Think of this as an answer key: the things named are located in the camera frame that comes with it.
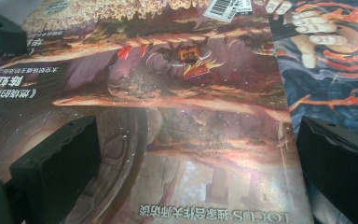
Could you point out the dark blue orange cover magazine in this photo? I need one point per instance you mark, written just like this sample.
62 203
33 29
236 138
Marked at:
332 77

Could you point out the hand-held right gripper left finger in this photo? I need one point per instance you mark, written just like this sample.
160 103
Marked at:
59 168

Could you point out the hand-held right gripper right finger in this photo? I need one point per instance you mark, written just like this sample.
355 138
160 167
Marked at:
338 174

